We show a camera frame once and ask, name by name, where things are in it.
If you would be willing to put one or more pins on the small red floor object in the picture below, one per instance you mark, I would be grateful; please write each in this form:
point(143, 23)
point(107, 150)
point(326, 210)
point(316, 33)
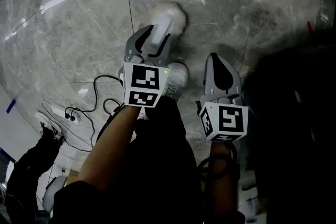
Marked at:
point(310, 28)

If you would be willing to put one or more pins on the white power strip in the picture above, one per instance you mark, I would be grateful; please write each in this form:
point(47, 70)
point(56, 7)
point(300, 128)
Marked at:
point(59, 112)

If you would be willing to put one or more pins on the person's left forearm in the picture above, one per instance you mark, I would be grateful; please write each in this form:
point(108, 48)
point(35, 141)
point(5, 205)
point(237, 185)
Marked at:
point(113, 144)

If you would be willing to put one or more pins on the person's black printed shirt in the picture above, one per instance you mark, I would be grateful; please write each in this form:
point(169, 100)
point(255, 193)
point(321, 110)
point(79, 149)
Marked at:
point(86, 204)

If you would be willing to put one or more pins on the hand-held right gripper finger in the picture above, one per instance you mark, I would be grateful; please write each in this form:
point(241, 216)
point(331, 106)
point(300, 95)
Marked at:
point(235, 84)
point(209, 81)

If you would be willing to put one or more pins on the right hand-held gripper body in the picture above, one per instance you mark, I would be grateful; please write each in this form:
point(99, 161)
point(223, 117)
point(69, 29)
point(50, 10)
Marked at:
point(225, 120)

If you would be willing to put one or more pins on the person's white shoe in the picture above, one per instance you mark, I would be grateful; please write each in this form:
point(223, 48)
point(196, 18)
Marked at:
point(178, 76)

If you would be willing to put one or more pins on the grey office chair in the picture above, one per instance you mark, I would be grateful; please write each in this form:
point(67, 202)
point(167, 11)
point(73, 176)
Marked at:
point(53, 191)

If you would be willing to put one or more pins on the person's right forearm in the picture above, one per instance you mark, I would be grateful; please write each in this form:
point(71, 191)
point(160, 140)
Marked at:
point(220, 191)

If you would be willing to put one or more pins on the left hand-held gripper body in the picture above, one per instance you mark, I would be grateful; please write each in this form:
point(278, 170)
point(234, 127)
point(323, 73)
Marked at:
point(145, 81)

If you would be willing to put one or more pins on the person's black trousers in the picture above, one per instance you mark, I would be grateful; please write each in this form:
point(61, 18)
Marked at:
point(162, 152)

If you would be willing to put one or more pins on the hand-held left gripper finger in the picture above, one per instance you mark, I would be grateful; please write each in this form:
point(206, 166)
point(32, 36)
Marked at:
point(165, 55)
point(131, 44)

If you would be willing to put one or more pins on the blue tape strip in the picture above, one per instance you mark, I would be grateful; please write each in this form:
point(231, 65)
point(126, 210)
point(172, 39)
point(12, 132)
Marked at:
point(11, 106)

